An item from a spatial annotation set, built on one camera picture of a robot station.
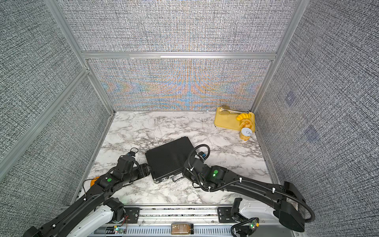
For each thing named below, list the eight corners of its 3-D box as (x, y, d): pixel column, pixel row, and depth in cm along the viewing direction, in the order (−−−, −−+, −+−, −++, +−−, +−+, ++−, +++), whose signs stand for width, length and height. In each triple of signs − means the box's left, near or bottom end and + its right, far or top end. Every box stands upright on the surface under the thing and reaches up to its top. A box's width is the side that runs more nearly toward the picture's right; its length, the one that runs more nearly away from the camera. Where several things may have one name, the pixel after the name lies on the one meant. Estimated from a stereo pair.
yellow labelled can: (239, 139, 105) (241, 134, 101) (240, 131, 110) (242, 126, 105) (249, 141, 104) (251, 136, 100) (249, 133, 109) (252, 128, 104)
